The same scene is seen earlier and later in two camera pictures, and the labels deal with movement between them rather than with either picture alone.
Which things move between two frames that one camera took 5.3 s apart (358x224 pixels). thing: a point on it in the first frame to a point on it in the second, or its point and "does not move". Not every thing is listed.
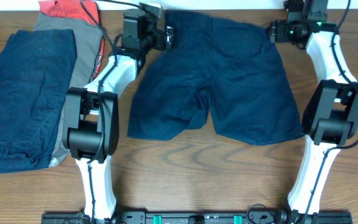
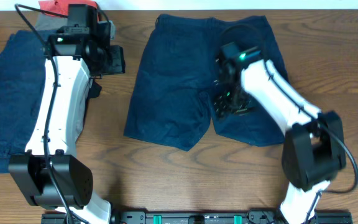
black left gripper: x=160 y=39 to x=119 y=66
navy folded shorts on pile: x=25 y=91 does not move
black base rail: x=202 y=218 does not move
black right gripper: x=278 y=27 to x=221 y=108
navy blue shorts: x=219 y=65 does not move
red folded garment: x=87 y=10 does not move
